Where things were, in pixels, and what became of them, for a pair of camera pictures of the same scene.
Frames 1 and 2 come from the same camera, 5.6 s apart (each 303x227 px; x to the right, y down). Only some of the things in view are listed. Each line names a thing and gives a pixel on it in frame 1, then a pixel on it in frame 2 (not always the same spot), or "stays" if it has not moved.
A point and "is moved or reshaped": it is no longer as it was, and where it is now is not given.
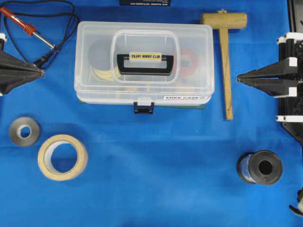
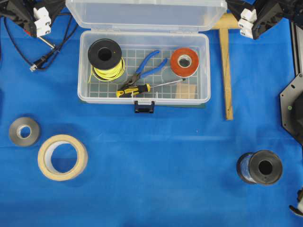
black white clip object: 299,196 stays
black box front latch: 143,109 stays
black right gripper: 290,109 to 254,20
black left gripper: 12,66 to 22,12
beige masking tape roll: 44,158 stays
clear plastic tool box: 97,81 is moved or reshaped
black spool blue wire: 262,167 stays
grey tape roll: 14,129 stays
